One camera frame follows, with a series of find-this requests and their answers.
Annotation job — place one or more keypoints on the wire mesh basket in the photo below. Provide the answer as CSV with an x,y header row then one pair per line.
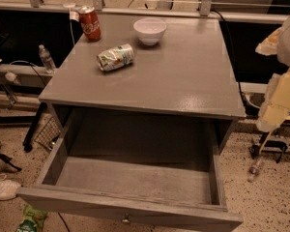
x,y
48,135

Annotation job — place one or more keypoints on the white bowl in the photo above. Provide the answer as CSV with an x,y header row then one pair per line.
x,y
149,30

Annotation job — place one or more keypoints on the clear water bottle on shelf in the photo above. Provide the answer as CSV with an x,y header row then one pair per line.
x,y
46,59

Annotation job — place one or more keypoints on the green chip bag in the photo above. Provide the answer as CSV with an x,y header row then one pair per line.
x,y
33,220

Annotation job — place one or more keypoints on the open grey top drawer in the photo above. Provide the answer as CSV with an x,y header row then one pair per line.
x,y
160,169

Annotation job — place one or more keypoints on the clear bottle on floor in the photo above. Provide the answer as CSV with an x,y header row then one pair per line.
x,y
254,170

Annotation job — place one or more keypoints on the grey cabinet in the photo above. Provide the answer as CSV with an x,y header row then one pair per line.
x,y
188,72

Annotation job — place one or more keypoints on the crushed green 7up can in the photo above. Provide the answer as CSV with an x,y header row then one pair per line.
x,y
116,57

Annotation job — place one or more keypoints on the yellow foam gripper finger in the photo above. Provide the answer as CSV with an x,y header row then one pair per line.
x,y
269,45
276,107

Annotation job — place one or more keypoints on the red coca-cola can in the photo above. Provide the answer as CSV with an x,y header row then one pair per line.
x,y
89,22

